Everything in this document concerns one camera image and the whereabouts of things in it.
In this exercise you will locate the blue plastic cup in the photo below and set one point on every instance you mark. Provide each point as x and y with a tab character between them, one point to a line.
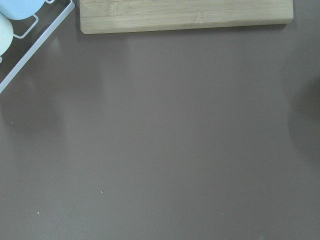
20	9

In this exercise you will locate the mint green plastic cup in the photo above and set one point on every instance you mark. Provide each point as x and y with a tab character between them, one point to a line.
6	34

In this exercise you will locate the bamboo cutting board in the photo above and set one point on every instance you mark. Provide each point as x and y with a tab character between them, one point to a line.
130	16

